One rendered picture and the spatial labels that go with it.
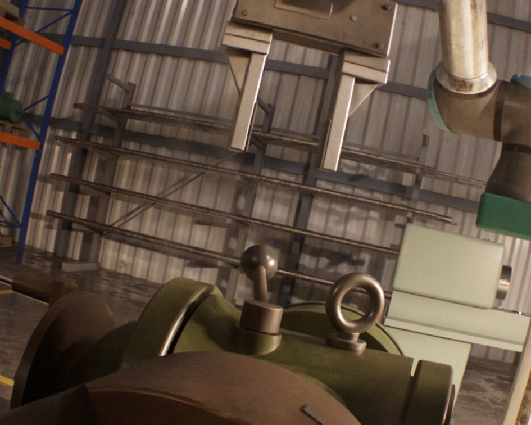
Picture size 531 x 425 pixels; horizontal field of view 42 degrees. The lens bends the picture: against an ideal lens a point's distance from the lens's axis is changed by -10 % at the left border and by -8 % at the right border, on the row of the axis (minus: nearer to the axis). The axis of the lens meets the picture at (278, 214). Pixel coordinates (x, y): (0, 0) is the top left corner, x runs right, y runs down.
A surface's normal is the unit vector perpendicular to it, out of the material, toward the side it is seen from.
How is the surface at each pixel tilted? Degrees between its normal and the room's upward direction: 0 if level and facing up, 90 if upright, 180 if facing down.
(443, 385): 26
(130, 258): 90
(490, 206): 90
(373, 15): 90
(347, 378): 36
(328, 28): 90
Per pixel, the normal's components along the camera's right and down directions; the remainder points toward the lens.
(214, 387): 0.24, -0.97
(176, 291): 0.13, -0.93
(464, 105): -0.22, 0.76
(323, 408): 0.59, -0.80
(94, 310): 0.96, 0.21
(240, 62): 0.12, 0.04
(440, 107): -0.45, 0.39
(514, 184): -0.48, -0.40
